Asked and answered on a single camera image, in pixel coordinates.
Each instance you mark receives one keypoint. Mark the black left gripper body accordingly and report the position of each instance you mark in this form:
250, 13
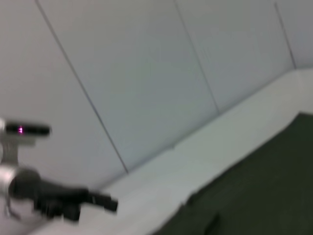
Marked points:
44, 193

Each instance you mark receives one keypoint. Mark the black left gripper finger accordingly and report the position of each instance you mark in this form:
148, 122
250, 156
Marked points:
72, 213
102, 200

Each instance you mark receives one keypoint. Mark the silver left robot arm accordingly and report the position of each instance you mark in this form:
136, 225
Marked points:
6, 180

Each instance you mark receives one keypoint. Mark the dark green shirt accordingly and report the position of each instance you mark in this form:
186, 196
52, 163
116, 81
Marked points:
256, 183

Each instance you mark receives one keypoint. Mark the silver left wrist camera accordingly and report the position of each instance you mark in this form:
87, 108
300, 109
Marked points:
24, 133

